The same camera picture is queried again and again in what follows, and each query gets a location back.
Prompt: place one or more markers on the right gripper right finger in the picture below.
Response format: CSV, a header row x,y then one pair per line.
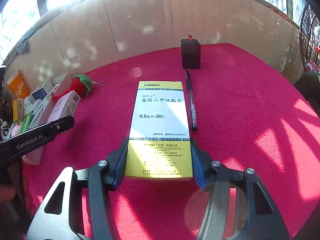
x,y
256,215

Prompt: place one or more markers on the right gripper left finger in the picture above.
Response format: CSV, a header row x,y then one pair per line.
x,y
79,194

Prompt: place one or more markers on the grey liquid sealant box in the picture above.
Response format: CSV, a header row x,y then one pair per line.
x,y
44,110

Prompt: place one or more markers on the yellow bamboo tissue pack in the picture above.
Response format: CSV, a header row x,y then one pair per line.
x,y
18,110

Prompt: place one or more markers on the blue white medicine box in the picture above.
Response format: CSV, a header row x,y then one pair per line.
x,y
41,91

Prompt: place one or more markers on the pink soap box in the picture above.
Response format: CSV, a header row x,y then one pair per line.
x,y
65,106

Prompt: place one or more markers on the white yellow medicine box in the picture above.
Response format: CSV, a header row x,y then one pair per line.
x,y
159,138

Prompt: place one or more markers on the pink plush pig toy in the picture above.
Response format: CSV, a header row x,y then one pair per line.
x,y
15,129

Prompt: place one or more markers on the green wet wipe packet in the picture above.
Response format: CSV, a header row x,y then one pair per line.
x,y
26,122

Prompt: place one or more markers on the white plush dog toy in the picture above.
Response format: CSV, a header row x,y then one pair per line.
x,y
30,105

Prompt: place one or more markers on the person's left hand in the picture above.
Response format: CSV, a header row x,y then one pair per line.
x,y
7,193

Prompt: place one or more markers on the cat print bag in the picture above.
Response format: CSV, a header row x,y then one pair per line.
x,y
6,118

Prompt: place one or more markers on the white cardboard tray box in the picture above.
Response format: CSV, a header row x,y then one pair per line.
x,y
34,157

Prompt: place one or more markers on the orange coco paper cup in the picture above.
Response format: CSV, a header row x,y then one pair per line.
x,y
18,86

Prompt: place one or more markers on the red cloth table mat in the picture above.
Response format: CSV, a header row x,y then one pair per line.
x,y
248,115

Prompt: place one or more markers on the grey rag on sill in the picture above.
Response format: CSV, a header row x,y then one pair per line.
x,y
20,48

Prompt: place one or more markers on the black pen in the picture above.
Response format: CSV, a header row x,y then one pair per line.
x,y
192,102

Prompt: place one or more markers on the black cube power adapter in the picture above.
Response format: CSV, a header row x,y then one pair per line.
x,y
191,53

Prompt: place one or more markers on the black wicker hanging chair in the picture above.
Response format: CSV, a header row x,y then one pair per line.
x,y
309,39

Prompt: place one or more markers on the red chili plush keychain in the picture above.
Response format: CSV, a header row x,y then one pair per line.
x,y
81,84

